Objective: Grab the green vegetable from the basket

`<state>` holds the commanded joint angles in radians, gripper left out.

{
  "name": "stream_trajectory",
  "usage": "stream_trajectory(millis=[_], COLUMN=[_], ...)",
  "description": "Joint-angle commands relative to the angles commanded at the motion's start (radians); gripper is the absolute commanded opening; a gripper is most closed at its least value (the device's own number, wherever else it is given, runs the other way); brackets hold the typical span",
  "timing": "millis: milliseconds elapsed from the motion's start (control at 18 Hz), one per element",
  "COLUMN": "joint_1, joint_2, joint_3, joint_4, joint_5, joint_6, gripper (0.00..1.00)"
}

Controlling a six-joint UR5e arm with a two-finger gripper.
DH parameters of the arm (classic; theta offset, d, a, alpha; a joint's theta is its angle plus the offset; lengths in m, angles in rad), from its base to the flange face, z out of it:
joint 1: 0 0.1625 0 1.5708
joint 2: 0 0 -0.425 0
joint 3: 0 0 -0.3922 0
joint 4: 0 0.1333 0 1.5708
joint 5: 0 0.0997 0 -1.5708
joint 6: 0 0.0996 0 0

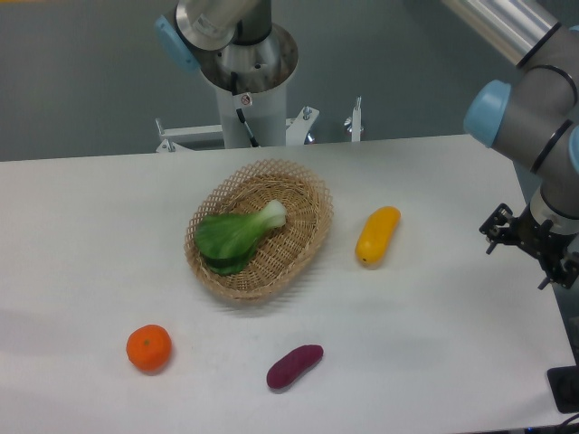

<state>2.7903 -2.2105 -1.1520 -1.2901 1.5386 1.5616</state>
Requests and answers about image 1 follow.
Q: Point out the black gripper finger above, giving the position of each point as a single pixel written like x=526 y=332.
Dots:
x=500 y=228
x=562 y=272

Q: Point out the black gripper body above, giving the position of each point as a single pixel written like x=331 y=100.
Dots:
x=547 y=236

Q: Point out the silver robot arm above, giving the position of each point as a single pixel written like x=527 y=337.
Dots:
x=248 y=60

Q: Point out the woven wicker basket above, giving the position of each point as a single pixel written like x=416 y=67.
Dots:
x=283 y=253

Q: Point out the black device at table edge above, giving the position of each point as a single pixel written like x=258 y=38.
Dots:
x=563 y=382

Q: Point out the yellow squash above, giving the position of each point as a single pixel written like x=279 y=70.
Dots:
x=375 y=237

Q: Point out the purple sweet potato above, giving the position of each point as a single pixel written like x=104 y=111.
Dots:
x=291 y=366

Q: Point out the green bok choy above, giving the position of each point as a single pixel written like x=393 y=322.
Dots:
x=227 y=242

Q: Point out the orange tangerine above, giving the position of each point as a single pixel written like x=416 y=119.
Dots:
x=149 y=348

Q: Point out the white mounting frame bracket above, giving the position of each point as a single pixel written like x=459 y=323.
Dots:
x=190 y=135

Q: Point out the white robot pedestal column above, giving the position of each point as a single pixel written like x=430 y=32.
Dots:
x=262 y=113

